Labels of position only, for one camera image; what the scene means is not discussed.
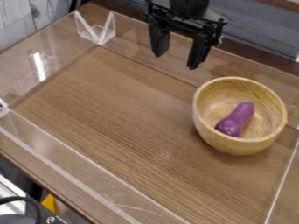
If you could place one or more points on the purple toy eggplant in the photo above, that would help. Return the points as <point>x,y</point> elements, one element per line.
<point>237,120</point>

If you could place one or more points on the clear acrylic corner bracket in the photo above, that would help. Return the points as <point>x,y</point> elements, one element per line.
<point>99,34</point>

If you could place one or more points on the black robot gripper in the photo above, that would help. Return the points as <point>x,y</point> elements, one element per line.
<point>189,17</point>

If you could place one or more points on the clear acrylic front wall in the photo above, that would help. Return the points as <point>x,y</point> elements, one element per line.
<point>86,186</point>

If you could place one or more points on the brown wooden bowl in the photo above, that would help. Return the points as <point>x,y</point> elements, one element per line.
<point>216,99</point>

